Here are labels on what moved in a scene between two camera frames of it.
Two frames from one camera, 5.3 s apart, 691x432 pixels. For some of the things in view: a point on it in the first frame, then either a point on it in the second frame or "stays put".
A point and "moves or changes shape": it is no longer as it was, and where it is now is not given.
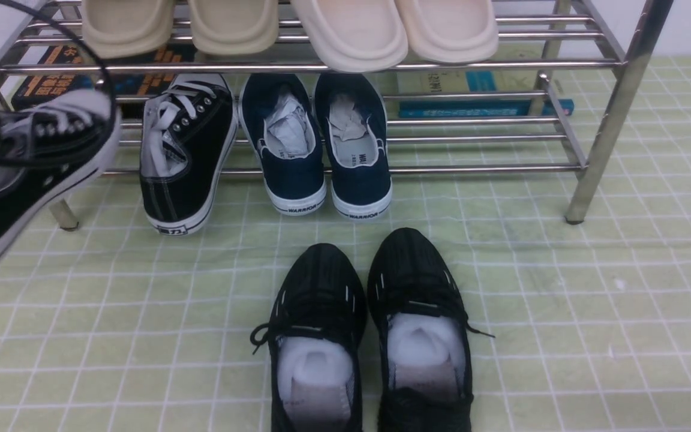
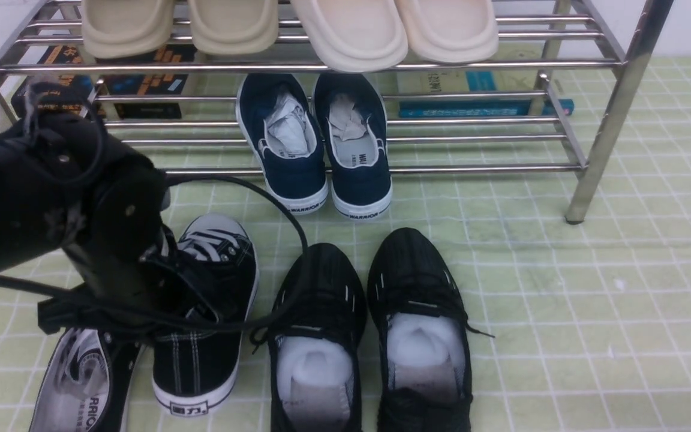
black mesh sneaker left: (315, 336) stays put
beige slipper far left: (125, 29) stays put
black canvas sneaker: (20, 165) moves or changes shape
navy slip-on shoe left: (279, 111) stays put
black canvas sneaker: (188, 132) -> (195, 369)
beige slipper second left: (234, 27) stays put
